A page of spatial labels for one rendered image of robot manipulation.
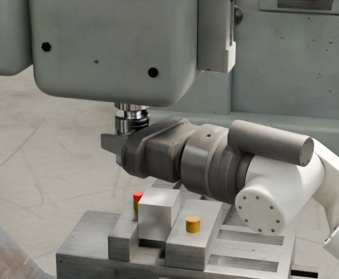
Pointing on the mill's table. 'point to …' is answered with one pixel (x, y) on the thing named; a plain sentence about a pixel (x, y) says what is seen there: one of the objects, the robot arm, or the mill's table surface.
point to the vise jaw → (190, 257)
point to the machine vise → (117, 221)
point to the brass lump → (193, 223)
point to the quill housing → (115, 49)
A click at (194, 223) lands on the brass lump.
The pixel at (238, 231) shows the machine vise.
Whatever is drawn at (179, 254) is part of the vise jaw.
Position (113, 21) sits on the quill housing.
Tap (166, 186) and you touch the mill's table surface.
